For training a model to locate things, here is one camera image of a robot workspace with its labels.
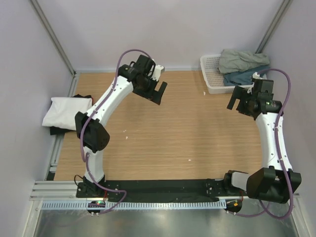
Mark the aluminium right corner post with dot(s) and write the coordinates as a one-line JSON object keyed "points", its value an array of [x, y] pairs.
{"points": [[280, 13]]}

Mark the aluminium corner post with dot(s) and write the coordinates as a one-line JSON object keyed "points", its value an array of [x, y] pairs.
{"points": [[280, 13], [48, 28]]}

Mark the slotted grey cable duct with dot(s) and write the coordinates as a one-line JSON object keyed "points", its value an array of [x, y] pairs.
{"points": [[99, 205]]}

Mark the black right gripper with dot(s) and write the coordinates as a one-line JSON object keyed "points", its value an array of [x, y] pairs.
{"points": [[242, 93]]}

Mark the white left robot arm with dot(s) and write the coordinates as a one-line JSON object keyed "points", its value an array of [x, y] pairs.
{"points": [[90, 126]]}

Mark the white plastic basket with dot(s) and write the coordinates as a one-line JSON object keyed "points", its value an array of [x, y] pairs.
{"points": [[213, 78]]}

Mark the aluminium front rail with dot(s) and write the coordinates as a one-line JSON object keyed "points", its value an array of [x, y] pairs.
{"points": [[71, 189]]}

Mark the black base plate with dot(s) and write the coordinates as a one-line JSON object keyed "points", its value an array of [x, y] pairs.
{"points": [[173, 191]]}

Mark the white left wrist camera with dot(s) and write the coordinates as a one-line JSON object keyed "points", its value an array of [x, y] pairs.
{"points": [[156, 71]]}

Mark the folded black t shirt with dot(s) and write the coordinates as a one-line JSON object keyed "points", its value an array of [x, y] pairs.
{"points": [[59, 131]]}

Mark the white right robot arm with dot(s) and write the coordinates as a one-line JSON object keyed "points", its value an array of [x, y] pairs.
{"points": [[276, 179]]}

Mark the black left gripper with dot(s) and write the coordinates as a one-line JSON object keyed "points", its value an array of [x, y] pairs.
{"points": [[153, 95]]}

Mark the folded white t shirt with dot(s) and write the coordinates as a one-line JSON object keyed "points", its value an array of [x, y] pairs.
{"points": [[62, 111]]}

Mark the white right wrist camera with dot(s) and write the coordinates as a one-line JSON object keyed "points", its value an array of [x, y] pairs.
{"points": [[255, 76]]}

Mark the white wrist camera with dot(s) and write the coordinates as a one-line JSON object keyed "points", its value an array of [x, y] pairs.
{"points": [[255, 76], [156, 71]]}

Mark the grey t shirt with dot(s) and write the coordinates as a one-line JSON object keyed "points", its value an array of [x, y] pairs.
{"points": [[232, 60]]}

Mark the aluminium left corner post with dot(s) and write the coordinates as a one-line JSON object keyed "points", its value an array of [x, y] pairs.
{"points": [[48, 28]]}

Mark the blue t shirt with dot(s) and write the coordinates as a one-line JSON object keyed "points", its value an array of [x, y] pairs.
{"points": [[242, 78]]}

